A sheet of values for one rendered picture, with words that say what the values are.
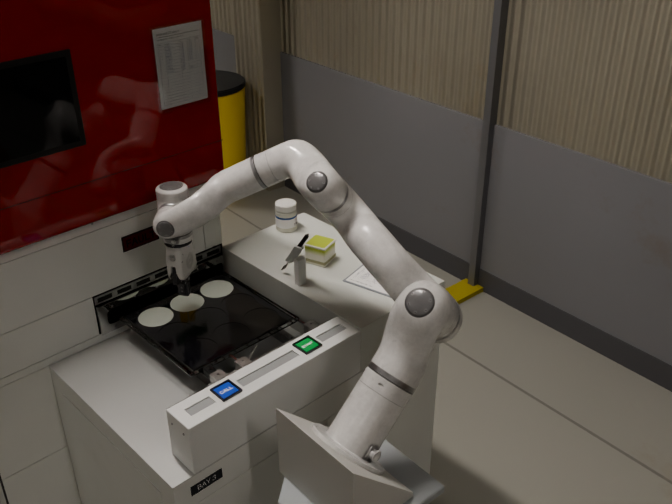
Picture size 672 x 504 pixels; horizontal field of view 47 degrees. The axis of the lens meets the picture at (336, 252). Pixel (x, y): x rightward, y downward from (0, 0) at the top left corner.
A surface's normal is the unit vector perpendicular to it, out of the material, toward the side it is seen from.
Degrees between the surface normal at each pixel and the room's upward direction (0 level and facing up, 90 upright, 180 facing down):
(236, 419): 90
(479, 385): 0
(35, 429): 90
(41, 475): 90
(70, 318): 90
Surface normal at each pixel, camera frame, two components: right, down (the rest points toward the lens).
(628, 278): -0.76, 0.32
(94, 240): 0.69, 0.36
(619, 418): 0.00, -0.87
